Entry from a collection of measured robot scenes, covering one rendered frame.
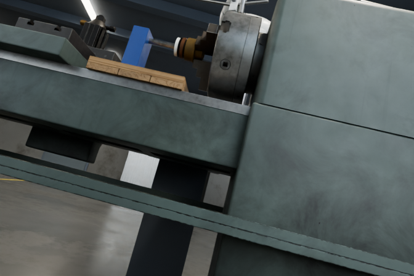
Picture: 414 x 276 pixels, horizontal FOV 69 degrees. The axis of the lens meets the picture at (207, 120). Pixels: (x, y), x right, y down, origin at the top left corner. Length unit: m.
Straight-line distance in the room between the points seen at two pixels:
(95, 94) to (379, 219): 0.83
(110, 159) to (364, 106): 8.93
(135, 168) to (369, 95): 7.16
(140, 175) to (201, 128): 6.94
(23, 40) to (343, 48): 0.92
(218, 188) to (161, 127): 7.79
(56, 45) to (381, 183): 0.96
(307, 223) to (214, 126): 0.35
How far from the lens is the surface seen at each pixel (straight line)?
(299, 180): 0.82
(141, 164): 7.80
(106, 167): 9.55
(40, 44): 1.03
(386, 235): 0.90
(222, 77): 0.98
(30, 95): 1.05
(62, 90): 1.01
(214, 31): 1.02
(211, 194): 8.61
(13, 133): 10.58
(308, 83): 0.89
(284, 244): 0.73
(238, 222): 0.72
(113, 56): 1.23
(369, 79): 0.95
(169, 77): 0.91
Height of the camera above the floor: 0.59
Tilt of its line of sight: 13 degrees up
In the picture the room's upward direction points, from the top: 15 degrees clockwise
